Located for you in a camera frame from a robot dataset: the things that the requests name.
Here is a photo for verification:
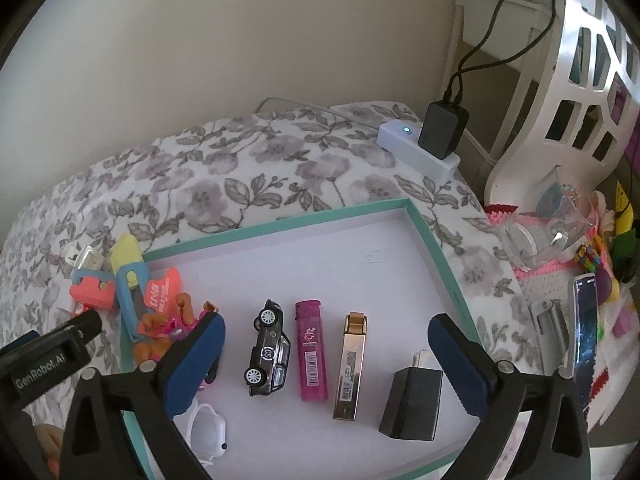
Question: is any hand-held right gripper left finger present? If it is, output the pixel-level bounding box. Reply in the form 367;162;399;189
60;312;226;480

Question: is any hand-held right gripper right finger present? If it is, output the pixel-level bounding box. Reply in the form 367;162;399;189
428;313;593;480

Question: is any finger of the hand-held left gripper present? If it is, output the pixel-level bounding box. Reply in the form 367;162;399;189
65;308;102;344

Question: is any pink toy figure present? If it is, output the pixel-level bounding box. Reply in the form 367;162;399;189
150;300;217;361

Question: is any orange toy figure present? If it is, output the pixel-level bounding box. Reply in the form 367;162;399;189
132;292;196;362

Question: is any black charger plug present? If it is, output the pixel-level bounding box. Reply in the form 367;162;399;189
378;351;444;442

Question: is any black toy car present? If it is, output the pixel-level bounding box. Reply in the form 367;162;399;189
243;299;291;397

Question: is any gold lighter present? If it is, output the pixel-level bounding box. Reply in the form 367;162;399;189
332;312;370;422

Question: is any magenta lighter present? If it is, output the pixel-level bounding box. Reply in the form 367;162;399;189
294;299;329;404

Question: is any teal-edged white box lid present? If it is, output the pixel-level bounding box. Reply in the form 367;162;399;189
117;197;483;480

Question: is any person's left hand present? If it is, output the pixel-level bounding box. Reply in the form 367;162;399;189
34;424;67;477

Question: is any orange red clip toy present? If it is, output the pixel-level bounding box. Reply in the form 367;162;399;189
69;269;119;312

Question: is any white usb adapter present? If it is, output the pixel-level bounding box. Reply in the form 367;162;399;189
64;245;107;274

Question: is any yellow blue clip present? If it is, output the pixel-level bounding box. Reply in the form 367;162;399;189
110;233;152;343

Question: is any coral paper tag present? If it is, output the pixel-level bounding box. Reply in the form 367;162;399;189
144;266;182;317

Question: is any silver metal clip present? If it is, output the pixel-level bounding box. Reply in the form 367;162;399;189
529;299;572;367

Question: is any pink knitted mat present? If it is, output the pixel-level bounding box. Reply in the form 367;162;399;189
486;202;640;433

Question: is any clear plastic cup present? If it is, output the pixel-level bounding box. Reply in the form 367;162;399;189
500;165;599;272

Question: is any white power strip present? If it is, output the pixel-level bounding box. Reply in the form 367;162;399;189
377;120;461;187

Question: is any black power adapter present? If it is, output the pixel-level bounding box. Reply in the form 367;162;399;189
419;101;470;161

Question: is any white plastic chair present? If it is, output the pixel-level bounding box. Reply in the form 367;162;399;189
484;0;640;213

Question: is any white shelf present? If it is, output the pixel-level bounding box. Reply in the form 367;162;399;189
442;0;563;166

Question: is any colourful bead bracelet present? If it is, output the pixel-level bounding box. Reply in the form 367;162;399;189
574;241;607;275

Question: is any black cable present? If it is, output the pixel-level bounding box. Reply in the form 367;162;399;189
444;0;559;107

